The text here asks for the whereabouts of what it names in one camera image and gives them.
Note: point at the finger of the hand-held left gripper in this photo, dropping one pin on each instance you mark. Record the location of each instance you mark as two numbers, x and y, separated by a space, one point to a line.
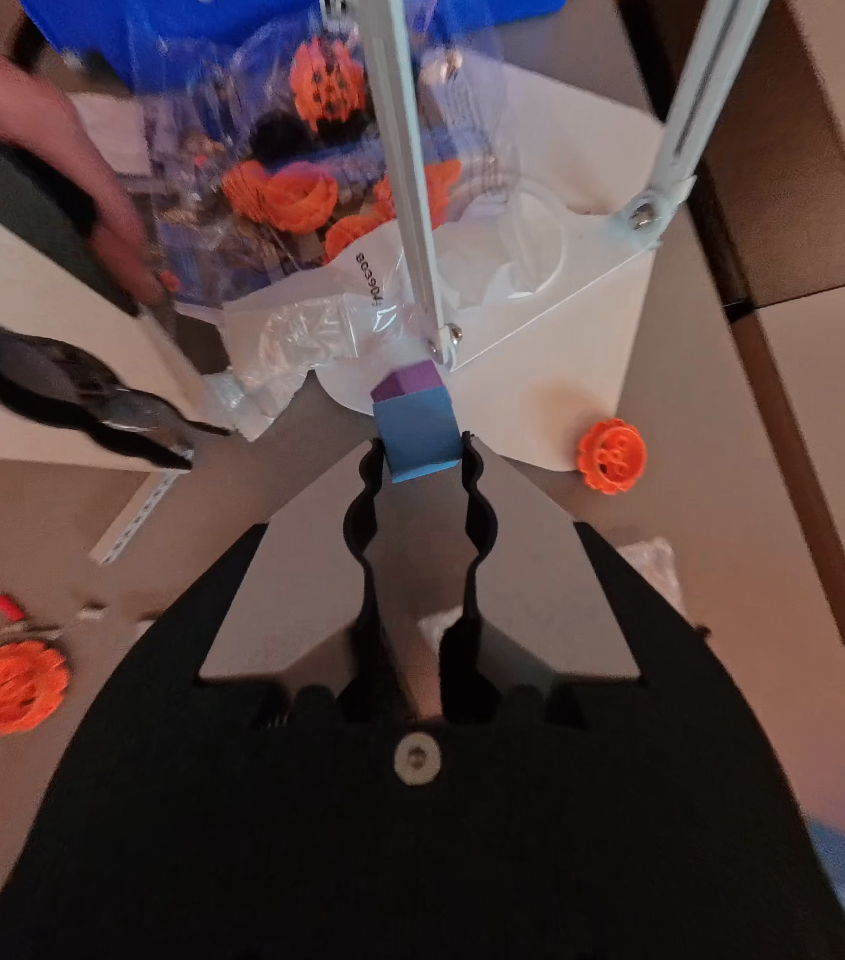
17 435
32 270

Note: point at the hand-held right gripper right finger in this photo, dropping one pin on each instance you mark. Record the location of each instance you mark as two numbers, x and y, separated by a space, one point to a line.
557 600

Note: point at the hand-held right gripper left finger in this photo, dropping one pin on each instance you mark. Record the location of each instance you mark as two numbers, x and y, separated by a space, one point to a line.
280 600

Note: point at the blue wooden cube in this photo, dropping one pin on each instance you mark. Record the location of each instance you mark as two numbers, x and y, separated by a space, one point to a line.
419 435

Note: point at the purple wooden cube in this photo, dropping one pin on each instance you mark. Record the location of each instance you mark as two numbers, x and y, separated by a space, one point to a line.
407 379

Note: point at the person's left hand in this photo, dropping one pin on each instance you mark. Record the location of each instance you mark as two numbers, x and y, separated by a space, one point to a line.
17 90

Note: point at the small orange plastic wheel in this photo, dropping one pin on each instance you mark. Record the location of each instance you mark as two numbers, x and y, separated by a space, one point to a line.
611 456

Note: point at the short red plastic pin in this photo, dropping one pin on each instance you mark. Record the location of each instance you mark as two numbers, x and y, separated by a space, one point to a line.
8 607

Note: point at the large orange plastic gear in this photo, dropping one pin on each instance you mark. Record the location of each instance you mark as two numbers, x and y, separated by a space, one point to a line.
17 688

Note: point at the clear bag of orange gears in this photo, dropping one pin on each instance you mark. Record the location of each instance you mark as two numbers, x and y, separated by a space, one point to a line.
295 195

